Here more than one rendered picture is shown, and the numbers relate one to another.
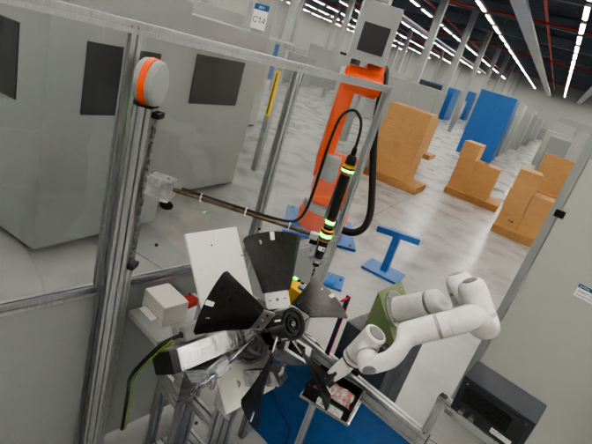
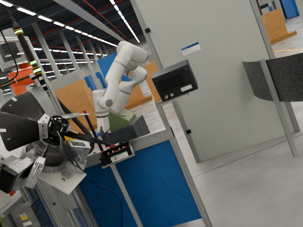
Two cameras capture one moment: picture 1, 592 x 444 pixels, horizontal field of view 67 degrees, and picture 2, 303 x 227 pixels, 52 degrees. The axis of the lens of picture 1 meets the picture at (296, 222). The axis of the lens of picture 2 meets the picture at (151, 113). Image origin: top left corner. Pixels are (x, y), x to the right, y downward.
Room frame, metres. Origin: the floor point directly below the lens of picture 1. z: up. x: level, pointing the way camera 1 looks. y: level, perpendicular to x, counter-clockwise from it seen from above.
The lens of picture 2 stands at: (-0.53, 0.09, 1.35)
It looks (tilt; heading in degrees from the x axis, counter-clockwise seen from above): 9 degrees down; 339
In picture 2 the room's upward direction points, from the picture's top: 23 degrees counter-clockwise
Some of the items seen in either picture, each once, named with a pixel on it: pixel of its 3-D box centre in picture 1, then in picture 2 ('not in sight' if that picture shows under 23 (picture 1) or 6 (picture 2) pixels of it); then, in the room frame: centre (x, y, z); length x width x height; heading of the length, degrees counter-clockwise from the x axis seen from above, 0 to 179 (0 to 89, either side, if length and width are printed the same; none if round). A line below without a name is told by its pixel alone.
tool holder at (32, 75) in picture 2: (318, 247); (39, 79); (1.50, -0.11, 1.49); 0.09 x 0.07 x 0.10; 89
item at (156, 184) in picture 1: (159, 185); not in sight; (1.51, 0.51, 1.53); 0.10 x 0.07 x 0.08; 89
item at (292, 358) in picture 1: (287, 349); (75, 152); (1.55, -0.12, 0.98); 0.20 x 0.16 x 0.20; 54
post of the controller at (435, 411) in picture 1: (434, 414); (162, 115); (1.47, -0.76, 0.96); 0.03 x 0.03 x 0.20; 54
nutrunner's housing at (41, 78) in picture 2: (334, 209); (29, 55); (1.50, -0.12, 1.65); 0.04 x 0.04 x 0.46
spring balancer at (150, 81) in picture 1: (151, 82); not in sight; (1.51, 0.60, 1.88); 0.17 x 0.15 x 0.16; 144
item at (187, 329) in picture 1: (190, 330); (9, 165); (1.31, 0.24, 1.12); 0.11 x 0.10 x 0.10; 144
